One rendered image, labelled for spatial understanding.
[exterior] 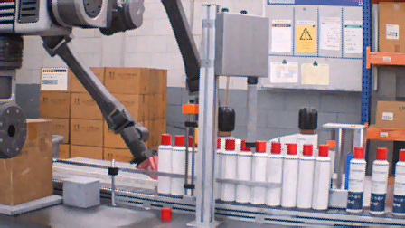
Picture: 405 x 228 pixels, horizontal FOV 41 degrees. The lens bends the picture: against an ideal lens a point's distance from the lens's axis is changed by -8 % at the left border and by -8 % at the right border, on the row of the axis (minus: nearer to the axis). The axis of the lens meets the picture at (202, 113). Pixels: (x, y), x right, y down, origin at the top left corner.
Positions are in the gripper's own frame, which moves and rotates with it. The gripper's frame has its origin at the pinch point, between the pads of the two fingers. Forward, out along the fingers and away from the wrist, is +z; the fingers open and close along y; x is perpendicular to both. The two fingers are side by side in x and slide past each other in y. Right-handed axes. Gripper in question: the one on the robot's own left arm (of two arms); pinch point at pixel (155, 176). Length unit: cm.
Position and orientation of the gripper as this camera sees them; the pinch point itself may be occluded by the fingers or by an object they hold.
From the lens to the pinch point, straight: 199.7
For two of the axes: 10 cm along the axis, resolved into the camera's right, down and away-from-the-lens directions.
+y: 4.0, -0.6, 9.1
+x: -7.4, 5.7, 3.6
